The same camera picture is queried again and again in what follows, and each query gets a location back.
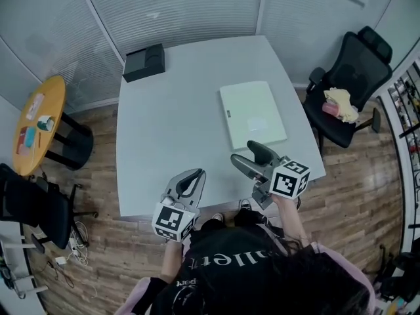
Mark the white item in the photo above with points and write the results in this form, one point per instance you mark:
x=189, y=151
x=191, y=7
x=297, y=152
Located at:
x=252, y=110

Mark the white power strip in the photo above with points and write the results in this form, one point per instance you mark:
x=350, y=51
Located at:
x=73, y=246

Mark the person's right shoe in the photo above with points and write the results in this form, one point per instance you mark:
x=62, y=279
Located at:
x=244, y=204

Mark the black box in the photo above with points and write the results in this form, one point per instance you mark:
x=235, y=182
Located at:
x=144, y=65

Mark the round wooden side table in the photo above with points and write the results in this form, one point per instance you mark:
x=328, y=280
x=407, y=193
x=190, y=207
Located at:
x=46, y=103

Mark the black mesh office chair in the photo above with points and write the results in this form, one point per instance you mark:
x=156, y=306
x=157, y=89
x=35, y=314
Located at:
x=354, y=67

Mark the pink and white packet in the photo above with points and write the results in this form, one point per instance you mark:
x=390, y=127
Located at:
x=34, y=107

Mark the teal packet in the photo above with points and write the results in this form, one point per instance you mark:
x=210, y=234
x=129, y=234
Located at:
x=30, y=137

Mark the red booklet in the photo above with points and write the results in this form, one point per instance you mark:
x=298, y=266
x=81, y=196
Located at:
x=22, y=136

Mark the person's right forearm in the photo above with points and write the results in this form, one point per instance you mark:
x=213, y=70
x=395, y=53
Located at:
x=290, y=218

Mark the black bag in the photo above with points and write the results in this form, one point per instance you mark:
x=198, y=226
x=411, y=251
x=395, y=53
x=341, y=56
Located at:
x=398, y=274

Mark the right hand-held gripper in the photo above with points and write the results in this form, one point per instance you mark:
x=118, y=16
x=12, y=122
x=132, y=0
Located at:
x=288, y=179

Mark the person's left forearm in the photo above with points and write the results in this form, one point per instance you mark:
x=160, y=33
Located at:
x=171, y=261

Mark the yellow cloth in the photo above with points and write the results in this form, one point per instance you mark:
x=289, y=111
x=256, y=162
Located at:
x=344, y=105

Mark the black swivel chair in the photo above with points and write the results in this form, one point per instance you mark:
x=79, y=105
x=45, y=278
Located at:
x=33, y=202

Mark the white metal rack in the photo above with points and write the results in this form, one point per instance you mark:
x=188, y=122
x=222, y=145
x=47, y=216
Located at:
x=19, y=267

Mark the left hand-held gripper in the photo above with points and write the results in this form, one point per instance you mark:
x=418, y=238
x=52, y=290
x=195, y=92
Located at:
x=172, y=220

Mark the pink pouch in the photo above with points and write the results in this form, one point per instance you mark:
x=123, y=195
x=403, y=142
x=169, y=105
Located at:
x=330, y=108

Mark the person's shoe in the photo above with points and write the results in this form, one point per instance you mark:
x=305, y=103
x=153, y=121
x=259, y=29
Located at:
x=218, y=218
x=244, y=204

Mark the grey table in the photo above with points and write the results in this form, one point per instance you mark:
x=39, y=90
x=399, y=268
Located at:
x=170, y=136

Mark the person's black and pink top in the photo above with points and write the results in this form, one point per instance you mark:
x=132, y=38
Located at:
x=236, y=267

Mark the person's left shoe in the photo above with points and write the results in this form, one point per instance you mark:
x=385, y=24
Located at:
x=218, y=218

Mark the white charger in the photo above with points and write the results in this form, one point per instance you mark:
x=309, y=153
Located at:
x=60, y=260

